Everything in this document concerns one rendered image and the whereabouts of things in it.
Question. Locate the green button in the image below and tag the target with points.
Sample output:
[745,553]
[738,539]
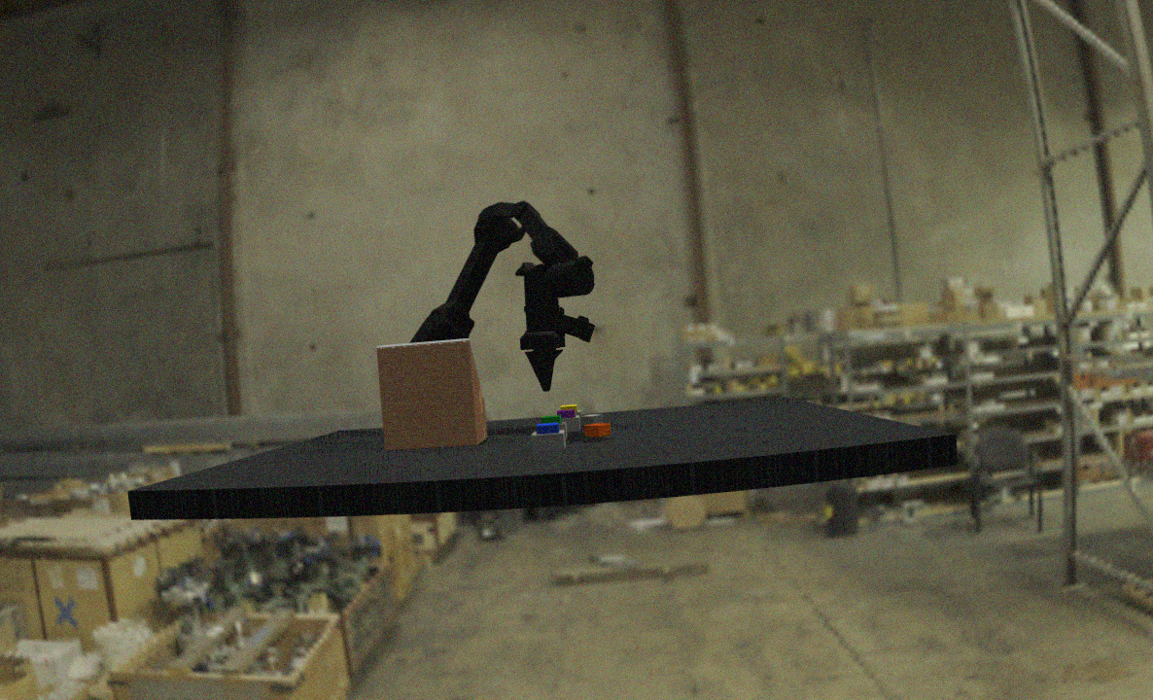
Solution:
[555,419]

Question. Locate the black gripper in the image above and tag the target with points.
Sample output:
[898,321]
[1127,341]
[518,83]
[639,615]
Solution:
[542,338]

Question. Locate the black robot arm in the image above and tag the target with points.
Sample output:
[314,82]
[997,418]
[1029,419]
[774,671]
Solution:
[562,275]

